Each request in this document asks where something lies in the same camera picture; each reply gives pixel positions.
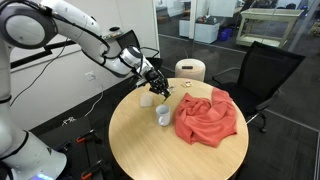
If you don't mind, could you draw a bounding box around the black office chair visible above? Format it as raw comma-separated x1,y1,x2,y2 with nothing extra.
212,41,305,133
116,30,162,87

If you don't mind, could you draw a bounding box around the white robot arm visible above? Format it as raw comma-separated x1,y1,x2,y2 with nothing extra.
0,0,170,180

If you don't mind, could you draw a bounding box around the white cabinet behind glass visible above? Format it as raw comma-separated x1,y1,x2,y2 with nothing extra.
179,19,220,44

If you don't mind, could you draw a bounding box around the small colourful item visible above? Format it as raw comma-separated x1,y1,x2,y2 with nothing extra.
182,80,193,88

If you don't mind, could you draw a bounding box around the black office chair right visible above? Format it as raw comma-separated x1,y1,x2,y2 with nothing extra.
212,41,305,133

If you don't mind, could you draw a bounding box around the wooden frame table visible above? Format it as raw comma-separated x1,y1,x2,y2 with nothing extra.
236,8,302,48

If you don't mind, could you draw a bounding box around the white mug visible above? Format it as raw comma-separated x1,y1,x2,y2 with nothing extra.
156,104,171,126

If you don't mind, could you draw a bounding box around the black office chair left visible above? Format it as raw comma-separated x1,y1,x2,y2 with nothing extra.
116,30,162,87

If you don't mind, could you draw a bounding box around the orange clamp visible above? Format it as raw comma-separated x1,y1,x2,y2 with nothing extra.
81,160,104,180
76,130,102,144

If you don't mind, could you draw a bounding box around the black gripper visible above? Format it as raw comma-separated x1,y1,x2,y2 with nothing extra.
145,69,171,98

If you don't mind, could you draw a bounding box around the wall power outlet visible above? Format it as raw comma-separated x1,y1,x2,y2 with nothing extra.
85,71,96,81

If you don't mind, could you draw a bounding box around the black mounting rail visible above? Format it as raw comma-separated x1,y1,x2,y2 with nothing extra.
11,40,75,69

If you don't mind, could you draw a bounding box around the white wall cable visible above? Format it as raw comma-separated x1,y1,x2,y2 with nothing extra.
61,75,105,126

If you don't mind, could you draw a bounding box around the orange cloth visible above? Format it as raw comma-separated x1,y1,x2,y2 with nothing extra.
174,88,237,148

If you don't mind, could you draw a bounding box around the beige round stool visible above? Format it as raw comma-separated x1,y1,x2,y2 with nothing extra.
175,59,206,81

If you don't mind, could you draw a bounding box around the orange clamp upper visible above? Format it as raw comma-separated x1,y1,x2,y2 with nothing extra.
76,130,102,144

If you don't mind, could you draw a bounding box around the blue bin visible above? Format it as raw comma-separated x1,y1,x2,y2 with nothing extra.
218,28,232,41

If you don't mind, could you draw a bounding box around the round wooden table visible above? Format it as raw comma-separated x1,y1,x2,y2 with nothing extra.
109,86,249,180

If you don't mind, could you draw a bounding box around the orange clamp lower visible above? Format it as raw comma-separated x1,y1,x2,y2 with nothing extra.
81,160,104,180

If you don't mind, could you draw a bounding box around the beige card on table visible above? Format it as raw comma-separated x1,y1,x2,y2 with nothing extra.
140,93,153,107

